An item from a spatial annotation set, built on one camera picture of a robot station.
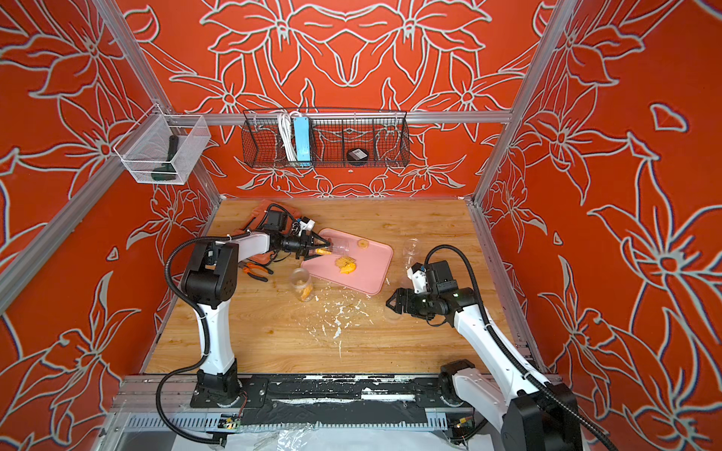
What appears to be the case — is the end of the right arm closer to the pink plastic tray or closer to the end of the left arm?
the pink plastic tray

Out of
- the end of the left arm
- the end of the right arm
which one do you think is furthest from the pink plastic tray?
the end of the right arm

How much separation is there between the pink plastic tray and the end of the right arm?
0.20 m

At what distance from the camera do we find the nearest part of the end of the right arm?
0.58 m

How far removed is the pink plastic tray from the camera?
37.7 inches
